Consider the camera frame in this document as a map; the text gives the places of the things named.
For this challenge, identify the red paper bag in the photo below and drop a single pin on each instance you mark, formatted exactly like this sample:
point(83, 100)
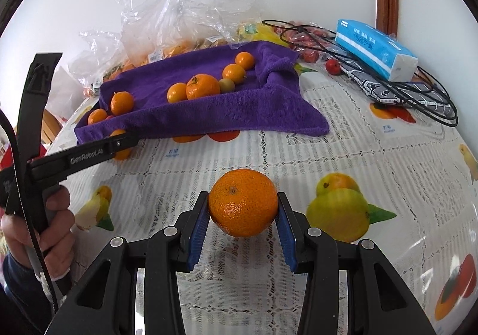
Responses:
point(3, 159)

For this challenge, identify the purple towel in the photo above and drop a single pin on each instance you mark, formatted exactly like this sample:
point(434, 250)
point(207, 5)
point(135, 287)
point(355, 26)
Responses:
point(239, 111)

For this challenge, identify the person's left hand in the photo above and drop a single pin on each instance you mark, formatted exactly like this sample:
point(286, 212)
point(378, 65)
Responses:
point(56, 230)

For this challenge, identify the person's left forearm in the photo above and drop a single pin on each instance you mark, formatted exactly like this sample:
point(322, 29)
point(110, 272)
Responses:
point(16, 290)

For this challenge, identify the large mandarin orange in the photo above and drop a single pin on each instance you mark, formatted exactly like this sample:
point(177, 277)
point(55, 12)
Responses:
point(202, 87)
point(242, 208)

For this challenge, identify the fruit print lace tablecloth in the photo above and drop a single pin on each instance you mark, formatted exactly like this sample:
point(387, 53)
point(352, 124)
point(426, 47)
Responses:
point(261, 156)

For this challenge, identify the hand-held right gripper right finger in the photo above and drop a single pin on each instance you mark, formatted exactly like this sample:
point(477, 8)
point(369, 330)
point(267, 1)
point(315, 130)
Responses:
point(285, 238)

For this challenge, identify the pile of bagged oranges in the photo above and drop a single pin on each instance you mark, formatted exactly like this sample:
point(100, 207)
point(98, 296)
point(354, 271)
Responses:
point(175, 50)

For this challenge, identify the pile of small red fruits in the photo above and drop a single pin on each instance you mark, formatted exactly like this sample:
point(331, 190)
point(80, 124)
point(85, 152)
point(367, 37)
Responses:
point(304, 38)

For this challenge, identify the blue tissue pack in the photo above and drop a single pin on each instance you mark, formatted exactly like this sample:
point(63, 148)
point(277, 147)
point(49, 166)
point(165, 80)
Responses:
point(373, 47)

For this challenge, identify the grey patterned pouch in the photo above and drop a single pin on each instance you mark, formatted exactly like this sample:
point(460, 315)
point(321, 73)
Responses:
point(377, 90)

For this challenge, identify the small orange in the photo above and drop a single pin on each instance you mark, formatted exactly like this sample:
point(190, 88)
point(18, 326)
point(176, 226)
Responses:
point(234, 72)
point(122, 103)
point(245, 60)
point(98, 116)
point(177, 92)
point(121, 155)

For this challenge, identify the small red fruit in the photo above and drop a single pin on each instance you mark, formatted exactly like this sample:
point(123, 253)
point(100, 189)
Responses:
point(332, 66)

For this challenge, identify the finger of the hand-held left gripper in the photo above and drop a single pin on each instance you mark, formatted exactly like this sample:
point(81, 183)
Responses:
point(125, 142)

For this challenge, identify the large clear plastic bag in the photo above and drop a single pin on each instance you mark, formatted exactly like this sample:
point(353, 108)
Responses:
point(186, 3)

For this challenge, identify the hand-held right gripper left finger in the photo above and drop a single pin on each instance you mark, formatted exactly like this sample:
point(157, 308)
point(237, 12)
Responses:
point(198, 234)

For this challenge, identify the yellow fruits in plastic bag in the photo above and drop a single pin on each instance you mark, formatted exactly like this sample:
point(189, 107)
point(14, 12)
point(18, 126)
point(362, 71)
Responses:
point(257, 31)

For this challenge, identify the small yellow-green fruit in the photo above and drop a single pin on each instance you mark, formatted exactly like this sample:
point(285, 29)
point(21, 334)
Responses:
point(226, 85)

